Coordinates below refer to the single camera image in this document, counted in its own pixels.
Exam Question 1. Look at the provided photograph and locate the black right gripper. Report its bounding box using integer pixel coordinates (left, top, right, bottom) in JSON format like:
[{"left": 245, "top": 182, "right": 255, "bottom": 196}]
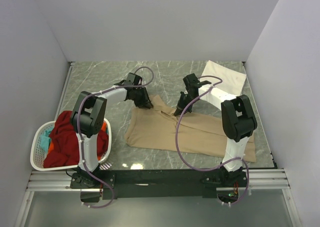
[{"left": 174, "top": 91, "right": 199, "bottom": 117}]

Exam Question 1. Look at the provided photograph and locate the beige t shirt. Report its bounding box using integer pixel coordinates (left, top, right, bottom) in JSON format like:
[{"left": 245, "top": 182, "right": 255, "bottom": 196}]
[{"left": 123, "top": 94, "right": 257, "bottom": 163}]

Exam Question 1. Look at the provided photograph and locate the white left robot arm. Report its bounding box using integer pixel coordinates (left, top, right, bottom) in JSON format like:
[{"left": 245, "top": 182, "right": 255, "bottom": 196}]
[{"left": 70, "top": 72, "right": 153, "bottom": 188}]

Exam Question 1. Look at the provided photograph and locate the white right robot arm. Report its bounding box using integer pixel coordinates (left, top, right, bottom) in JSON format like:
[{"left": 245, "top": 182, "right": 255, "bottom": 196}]
[{"left": 174, "top": 73, "right": 258, "bottom": 187}]

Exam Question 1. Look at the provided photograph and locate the orange t shirt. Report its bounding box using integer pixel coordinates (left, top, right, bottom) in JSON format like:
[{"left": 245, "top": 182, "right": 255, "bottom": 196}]
[{"left": 47, "top": 121, "right": 109, "bottom": 153}]

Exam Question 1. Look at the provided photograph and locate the folded white t shirt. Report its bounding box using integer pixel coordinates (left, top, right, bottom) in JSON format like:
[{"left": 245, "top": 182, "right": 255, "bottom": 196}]
[{"left": 201, "top": 60, "right": 247, "bottom": 96}]

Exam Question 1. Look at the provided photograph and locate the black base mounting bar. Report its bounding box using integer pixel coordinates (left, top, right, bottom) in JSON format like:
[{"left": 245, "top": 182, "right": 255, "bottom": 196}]
[{"left": 70, "top": 167, "right": 248, "bottom": 200}]

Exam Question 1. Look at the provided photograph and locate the red t shirt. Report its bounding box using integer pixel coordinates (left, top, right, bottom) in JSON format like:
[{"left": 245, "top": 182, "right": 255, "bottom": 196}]
[{"left": 43, "top": 110, "right": 110, "bottom": 168}]

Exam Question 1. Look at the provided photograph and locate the teal t shirt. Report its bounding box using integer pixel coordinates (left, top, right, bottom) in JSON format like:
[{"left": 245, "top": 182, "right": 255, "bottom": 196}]
[{"left": 39, "top": 127, "right": 53, "bottom": 152}]

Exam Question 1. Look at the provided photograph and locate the white perforated laundry basket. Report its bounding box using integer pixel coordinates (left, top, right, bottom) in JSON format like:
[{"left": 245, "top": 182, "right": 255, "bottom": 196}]
[{"left": 30, "top": 118, "right": 112, "bottom": 172}]

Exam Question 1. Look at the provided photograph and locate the aluminium frame rail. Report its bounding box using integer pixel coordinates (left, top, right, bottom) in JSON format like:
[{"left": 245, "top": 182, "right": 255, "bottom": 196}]
[{"left": 26, "top": 169, "right": 291, "bottom": 192}]

